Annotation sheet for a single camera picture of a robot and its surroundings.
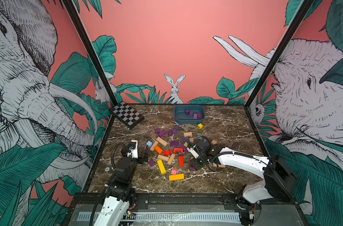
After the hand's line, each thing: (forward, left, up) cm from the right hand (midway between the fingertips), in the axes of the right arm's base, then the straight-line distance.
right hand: (192, 161), depth 84 cm
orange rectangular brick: (+10, +22, -3) cm, 25 cm away
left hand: (+5, +31, +12) cm, 33 cm away
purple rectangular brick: (+22, +21, -4) cm, 31 cm away
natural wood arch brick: (+22, +1, -4) cm, 23 cm away
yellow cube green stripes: (+29, -8, -3) cm, 30 cm away
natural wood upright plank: (+13, +25, -4) cm, 29 cm away
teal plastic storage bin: (+41, 0, -3) cm, 41 cm away
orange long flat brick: (-8, +10, -4) cm, 13 cm away
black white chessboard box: (+38, +49, -2) cm, 62 cm away
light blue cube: (+13, +29, -3) cm, 32 cm away
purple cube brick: (+43, +2, -3) cm, 43 cm away
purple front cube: (0, +26, -3) cm, 26 cm away
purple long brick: (+18, +4, -4) cm, 19 cm away
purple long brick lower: (+11, +5, -4) cm, 13 cm away
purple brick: (+40, -8, -3) cm, 41 cm away
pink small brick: (-5, +11, -4) cm, 13 cm away
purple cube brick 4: (+24, +12, -3) cm, 27 cm away
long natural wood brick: (+16, +21, -5) cm, 27 cm away
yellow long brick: (-2, +19, -4) cm, 20 cm away
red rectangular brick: (+1, +7, -3) cm, 8 cm away
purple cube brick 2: (+25, +25, -4) cm, 36 cm away
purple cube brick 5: (+23, +15, -4) cm, 28 cm away
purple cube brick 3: (+29, +10, -5) cm, 31 cm away
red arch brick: (+10, +9, -3) cm, 13 cm away
